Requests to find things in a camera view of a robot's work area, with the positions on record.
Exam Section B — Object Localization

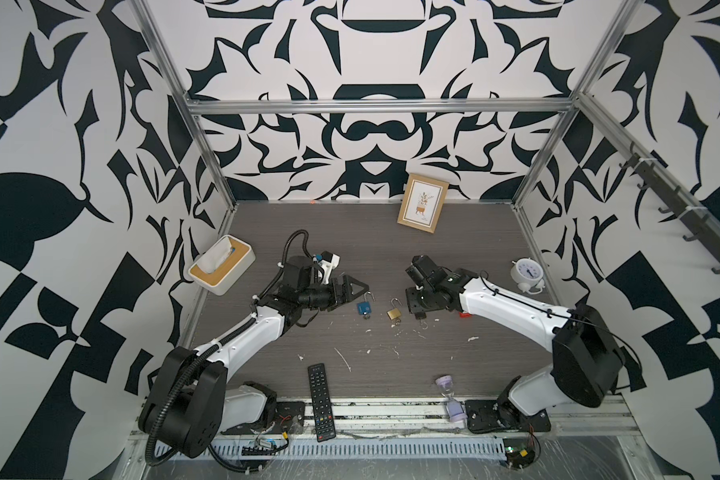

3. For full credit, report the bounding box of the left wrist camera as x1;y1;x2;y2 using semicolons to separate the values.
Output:
313;251;340;284

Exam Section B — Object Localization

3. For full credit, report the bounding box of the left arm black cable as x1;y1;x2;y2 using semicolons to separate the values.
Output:
143;229;310;475

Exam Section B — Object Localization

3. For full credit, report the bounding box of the right circuit board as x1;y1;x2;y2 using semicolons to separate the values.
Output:
502;441;541;470

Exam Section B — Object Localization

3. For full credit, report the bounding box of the circuit board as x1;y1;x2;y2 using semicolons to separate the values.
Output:
240;433;290;456
502;441;541;470

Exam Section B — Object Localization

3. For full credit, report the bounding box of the purple hourglass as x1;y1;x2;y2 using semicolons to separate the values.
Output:
435;375;467;427

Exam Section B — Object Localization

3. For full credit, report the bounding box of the white alarm clock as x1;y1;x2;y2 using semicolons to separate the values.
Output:
510;258;546;295

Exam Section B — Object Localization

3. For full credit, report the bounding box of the wall hook rail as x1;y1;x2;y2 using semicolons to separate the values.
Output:
620;141;720;275

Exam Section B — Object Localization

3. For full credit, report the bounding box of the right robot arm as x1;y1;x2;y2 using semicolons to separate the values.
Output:
406;255;626;434

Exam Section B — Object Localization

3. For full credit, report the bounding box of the wooden picture frame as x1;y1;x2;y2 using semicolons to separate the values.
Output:
397;174;449;233

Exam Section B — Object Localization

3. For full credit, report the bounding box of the brass padlock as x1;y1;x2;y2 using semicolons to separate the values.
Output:
387;298;402;325

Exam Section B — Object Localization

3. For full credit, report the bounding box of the black padlock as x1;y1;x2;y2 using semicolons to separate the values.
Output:
414;312;429;330

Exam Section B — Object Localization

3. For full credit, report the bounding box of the black remote control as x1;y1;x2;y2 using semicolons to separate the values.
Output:
307;363;336;443

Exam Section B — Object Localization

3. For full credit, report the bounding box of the white cable duct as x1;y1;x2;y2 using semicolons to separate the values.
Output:
206;437;508;462

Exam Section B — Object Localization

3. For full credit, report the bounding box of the left circuit board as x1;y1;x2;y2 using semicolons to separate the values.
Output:
240;433;290;456

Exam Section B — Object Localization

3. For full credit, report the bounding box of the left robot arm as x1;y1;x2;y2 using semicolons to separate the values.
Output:
138;256;370;467

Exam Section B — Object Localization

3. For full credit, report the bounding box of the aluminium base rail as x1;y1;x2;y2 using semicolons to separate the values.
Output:
128;395;643;439

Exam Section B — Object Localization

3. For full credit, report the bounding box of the blue padlock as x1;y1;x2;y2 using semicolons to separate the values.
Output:
357;291;375;320

